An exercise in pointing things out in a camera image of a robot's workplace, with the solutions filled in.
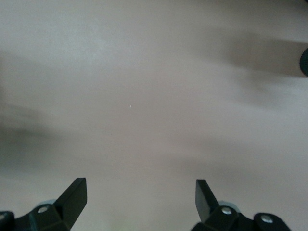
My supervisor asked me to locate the black foam cylinder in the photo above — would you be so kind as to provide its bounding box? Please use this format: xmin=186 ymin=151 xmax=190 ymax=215
xmin=298 ymin=47 xmax=308 ymax=78

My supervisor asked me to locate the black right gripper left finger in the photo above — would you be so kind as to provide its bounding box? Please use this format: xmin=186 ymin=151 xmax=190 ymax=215
xmin=13 ymin=177 xmax=88 ymax=231

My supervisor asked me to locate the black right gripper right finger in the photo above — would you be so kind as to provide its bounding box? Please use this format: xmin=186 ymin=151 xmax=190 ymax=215
xmin=191 ymin=179 xmax=254 ymax=231

